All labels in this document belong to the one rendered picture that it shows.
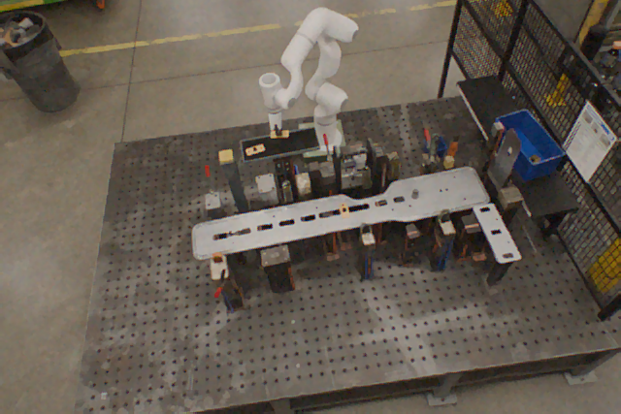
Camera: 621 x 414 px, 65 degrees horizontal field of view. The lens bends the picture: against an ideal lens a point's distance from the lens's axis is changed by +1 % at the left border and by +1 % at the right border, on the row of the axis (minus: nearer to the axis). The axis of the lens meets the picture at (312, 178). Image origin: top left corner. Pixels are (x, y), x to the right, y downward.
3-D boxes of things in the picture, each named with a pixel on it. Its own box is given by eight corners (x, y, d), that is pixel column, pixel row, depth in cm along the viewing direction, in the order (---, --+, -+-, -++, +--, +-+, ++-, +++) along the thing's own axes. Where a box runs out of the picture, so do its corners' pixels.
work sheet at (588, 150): (586, 185, 207) (619, 138, 183) (560, 146, 221) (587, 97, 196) (591, 184, 208) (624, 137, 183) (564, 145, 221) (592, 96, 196)
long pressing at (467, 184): (194, 267, 214) (193, 265, 213) (191, 224, 227) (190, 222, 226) (492, 204, 223) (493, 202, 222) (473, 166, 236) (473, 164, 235)
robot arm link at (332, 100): (322, 106, 268) (322, 74, 248) (350, 120, 261) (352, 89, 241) (310, 118, 262) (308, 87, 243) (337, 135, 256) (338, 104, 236)
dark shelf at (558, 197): (531, 221, 215) (533, 217, 213) (455, 85, 268) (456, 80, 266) (578, 210, 217) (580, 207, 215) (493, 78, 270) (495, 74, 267)
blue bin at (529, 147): (524, 182, 224) (533, 165, 214) (489, 136, 242) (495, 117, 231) (556, 172, 227) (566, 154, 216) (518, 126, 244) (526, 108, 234)
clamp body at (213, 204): (219, 248, 251) (203, 211, 222) (217, 230, 258) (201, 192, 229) (238, 244, 252) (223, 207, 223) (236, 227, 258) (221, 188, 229)
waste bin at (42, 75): (21, 123, 414) (-33, 55, 356) (35, 80, 446) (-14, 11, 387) (81, 114, 416) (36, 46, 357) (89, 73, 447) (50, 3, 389)
